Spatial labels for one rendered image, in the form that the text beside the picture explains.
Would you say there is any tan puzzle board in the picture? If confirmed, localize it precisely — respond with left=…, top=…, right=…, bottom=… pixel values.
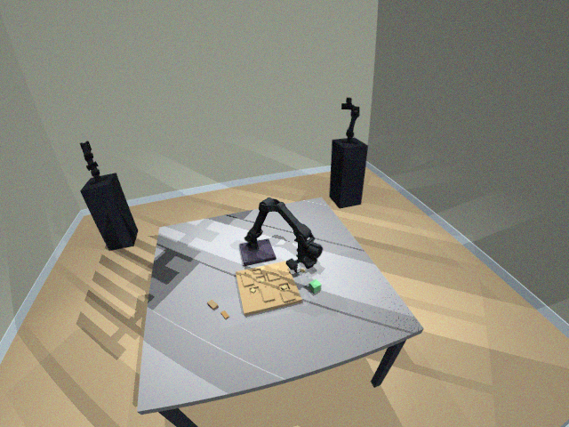
left=236, top=261, right=301, bottom=316

